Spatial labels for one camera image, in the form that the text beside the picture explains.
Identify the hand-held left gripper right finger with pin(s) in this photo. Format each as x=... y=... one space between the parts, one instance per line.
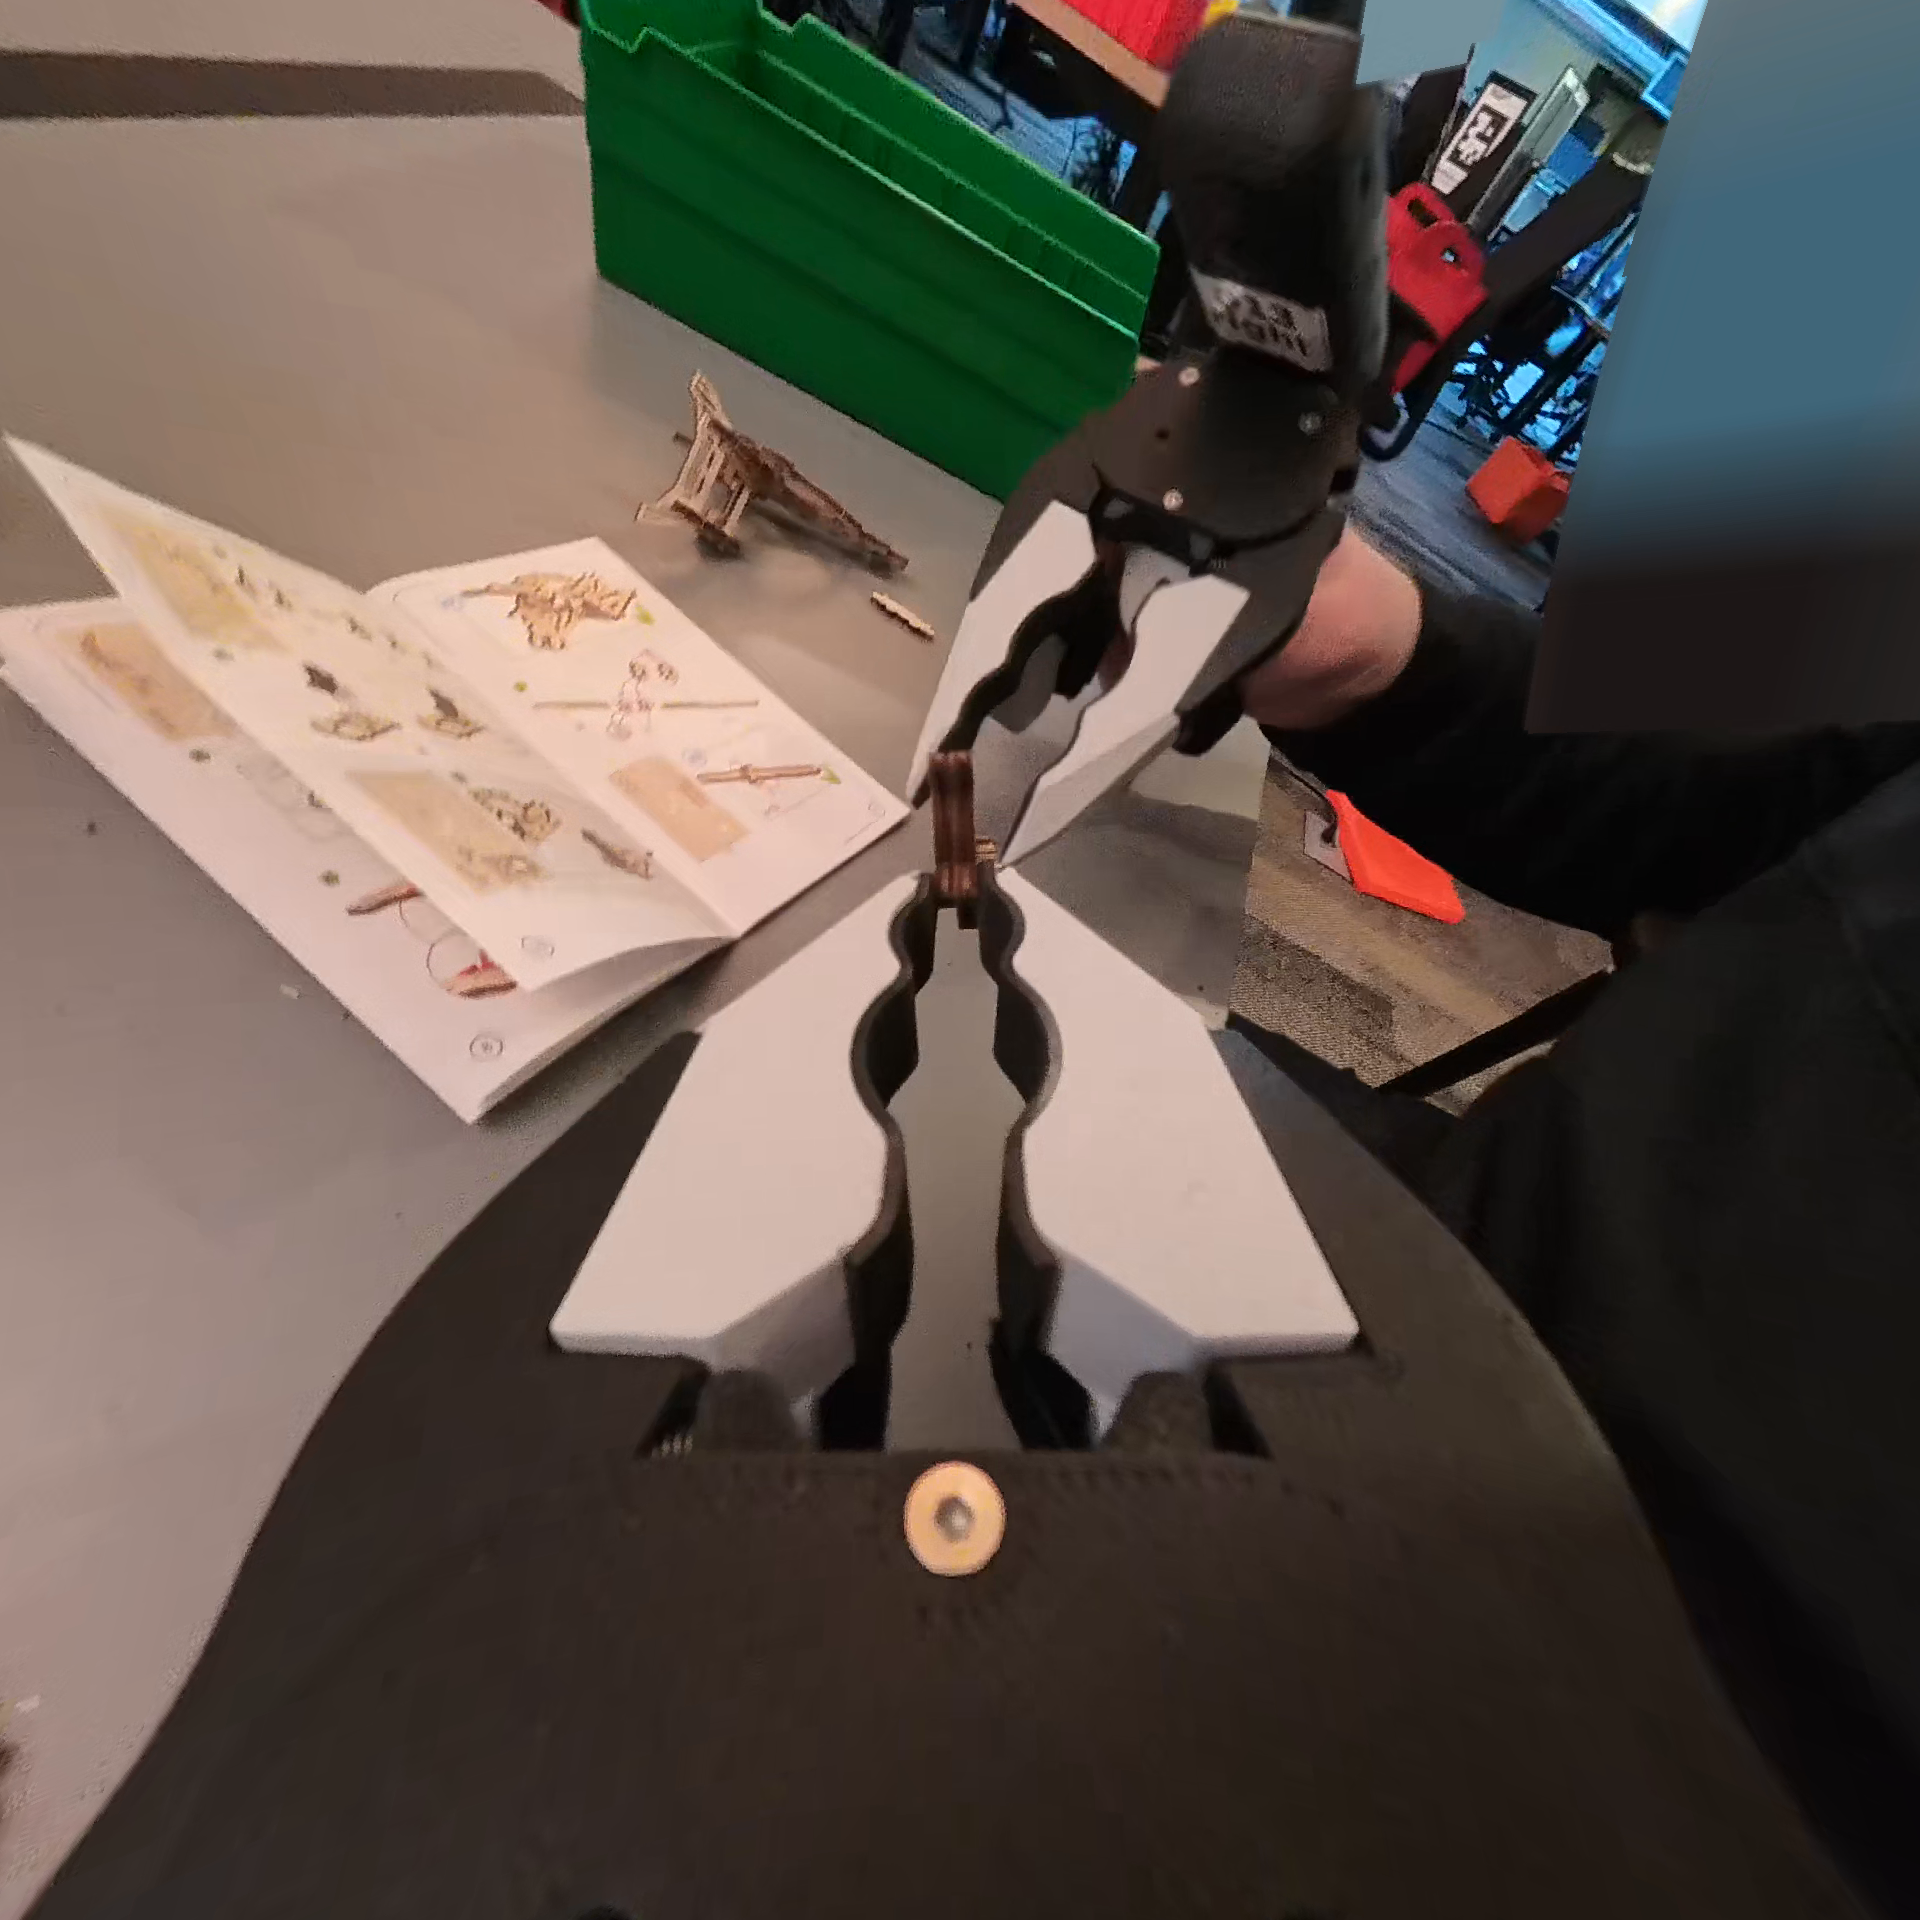
x=1172 y=1201

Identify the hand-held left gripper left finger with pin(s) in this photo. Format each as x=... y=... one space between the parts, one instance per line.
x=735 y=1201

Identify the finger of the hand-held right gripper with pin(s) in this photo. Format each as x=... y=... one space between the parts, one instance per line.
x=1179 y=646
x=1004 y=600

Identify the dark brown wooden wheel part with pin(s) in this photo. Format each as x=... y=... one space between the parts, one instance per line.
x=955 y=839

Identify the person's right forearm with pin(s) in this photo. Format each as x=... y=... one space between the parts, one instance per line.
x=1575 y=810

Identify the person's right hand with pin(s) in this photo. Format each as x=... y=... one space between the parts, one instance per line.
x=1350 y=639

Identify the short wooden stick part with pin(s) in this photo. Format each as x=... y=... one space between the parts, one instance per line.
x=901 y=612

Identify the red and black tool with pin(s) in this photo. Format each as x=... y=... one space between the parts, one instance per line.
x=1425 y=283

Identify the red plastic bin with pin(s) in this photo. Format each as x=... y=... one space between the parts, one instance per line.
x=1142 y=24

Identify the printed marker sign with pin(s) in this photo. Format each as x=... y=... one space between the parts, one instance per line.
x=1484 y=129

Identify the orange plastic wedge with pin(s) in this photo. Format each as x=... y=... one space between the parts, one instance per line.
x=1402 y=862

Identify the orange plastic bin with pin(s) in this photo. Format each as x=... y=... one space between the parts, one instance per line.
x=1517 y=482

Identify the green plastic bin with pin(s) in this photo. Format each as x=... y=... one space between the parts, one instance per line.
x=839 y=224

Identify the white instruction booklet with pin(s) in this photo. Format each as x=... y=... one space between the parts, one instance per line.
x=451 y=780

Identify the person's black sweater torso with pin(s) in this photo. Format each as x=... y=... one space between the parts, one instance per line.
x=1725 y=1350

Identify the wooden model frame assembly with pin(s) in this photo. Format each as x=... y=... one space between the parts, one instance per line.
x=721 y=480

